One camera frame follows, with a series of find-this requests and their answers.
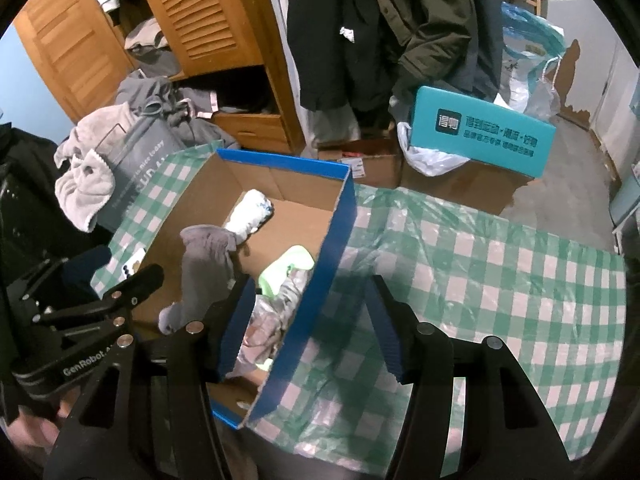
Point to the pale blue cabinet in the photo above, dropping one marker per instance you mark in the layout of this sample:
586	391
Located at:
625	205

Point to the grey printed bag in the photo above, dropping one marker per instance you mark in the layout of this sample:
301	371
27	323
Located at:
140	165

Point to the black cloth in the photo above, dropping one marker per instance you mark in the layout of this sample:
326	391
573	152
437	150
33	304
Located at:
35	185

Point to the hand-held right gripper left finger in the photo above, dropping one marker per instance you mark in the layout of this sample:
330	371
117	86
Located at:
237	330

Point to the olive hanging jacket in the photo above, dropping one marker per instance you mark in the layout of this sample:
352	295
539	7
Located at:
430	25

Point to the pale grey hanging garment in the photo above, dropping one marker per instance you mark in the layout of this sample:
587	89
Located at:
330	125

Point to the grey sock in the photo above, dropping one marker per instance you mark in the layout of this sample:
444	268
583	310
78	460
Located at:
205	270

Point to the light grey towel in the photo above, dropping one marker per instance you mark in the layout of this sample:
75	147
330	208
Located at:
85	175

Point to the white rolled cloth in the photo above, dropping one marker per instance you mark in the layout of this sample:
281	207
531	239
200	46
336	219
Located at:
250	215

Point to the teal box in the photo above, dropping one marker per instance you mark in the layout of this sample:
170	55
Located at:
480	130

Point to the light green soft item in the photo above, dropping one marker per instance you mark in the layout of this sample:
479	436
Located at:
290	262

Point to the blue-rimmed cardboard box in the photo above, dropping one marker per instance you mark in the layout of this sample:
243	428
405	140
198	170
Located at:
295	180

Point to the brown cardboard box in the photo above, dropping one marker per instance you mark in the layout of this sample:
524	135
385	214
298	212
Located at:
475	190

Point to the blue plastic bag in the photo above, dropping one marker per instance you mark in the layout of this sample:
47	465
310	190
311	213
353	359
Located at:
530	45

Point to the grey patterned cloth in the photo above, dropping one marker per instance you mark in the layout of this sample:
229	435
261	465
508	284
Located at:
272	320

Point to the person's left hand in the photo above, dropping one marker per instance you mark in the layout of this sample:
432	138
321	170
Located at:
32	425

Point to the pile of grey clothes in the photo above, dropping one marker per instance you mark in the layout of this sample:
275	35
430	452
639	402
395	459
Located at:
150	45

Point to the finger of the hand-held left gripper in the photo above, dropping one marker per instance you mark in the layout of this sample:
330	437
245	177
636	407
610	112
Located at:
140	282
90	266

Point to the green checkered cloth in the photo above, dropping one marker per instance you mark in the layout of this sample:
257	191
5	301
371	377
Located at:
475	285

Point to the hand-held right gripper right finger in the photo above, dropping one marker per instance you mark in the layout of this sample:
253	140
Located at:
385	330

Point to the small open cardboard box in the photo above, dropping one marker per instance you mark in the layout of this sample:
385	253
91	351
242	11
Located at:
375	170

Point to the white smartphone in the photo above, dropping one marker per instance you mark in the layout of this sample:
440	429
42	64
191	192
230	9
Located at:
134	262

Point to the wooden louvred wardrobe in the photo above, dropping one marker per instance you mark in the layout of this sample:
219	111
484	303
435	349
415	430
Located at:
210	15

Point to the grey hoodie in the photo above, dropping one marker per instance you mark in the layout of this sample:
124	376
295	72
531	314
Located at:
150	95

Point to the black hanging jacket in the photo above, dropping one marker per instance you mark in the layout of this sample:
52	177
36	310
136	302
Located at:
330	25

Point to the white plastic bag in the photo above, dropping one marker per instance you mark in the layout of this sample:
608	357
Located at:
430	157

